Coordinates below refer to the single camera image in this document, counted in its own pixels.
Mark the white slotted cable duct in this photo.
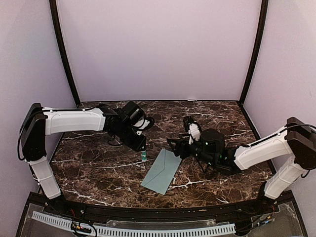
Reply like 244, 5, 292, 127
31, 211, 236, 237

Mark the small glue stick bottle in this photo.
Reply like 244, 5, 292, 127
141, 150, 147, 162

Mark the right black frame post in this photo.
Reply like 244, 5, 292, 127
238, 0, 269, 107

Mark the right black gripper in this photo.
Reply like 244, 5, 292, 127
167, 133, 216, 167

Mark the light blue envelope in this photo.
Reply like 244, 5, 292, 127
141, 149, 182, 195

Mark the black front table rail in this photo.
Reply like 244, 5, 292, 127
38, 197, 273, 223

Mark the left black frame post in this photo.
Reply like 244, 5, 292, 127
49, 0, 81, 107

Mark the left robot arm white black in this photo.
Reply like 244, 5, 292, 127
17, 102, 154, 215

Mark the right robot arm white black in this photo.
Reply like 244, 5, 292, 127
167, 116, 316, 214

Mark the black frame post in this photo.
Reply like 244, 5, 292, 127
49, 0, 81, 107
238, 0, 269, 107

